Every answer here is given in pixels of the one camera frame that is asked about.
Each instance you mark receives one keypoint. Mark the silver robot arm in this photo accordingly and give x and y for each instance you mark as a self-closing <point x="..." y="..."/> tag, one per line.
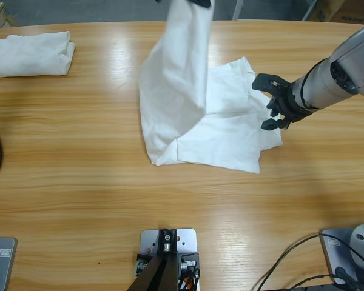
<point x="330" y="78"/>

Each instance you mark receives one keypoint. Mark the cardboard box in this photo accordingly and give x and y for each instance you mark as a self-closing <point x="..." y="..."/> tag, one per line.
<point x="352" y="9"/>

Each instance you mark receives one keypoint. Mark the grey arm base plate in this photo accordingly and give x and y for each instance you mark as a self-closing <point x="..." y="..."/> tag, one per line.
<point x="3" y="269"/>
<point x="332" y="257"/>

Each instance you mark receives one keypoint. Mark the white metal leg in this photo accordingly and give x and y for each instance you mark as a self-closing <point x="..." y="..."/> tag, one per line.
<point x="238" y="9"/>
<point x="309" y="9"/>

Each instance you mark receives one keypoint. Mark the dark camera post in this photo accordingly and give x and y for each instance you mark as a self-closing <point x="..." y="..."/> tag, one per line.
<point x="160" y="272"/>

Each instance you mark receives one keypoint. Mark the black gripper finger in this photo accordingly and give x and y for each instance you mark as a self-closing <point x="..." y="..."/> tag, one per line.
<point x="201" y="3"/>
<point x="273" y="107"/>
<point x="273" y="125"/>

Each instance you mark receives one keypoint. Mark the white T-shirt with black print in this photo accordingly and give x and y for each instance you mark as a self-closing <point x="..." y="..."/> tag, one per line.
<point x="176" y="91"/>

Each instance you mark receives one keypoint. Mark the white mounting block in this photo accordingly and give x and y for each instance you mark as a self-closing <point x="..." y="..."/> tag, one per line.
<point x="188" y="239"/>

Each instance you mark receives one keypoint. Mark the wooden pallet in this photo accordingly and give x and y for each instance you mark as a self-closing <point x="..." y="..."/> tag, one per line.
<point x="0" y="15"/>

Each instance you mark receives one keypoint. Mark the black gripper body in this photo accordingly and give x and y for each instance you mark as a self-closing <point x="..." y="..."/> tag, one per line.
<point x="288" y="103"/>

